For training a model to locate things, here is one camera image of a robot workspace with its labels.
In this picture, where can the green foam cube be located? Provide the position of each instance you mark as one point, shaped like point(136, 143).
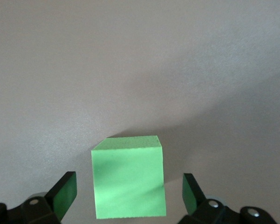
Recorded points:
point(128, 182)

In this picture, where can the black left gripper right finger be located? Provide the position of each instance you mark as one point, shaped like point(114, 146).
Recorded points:
point(193, 196)

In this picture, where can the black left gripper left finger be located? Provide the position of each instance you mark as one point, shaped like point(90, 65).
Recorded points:
point(60, 193)

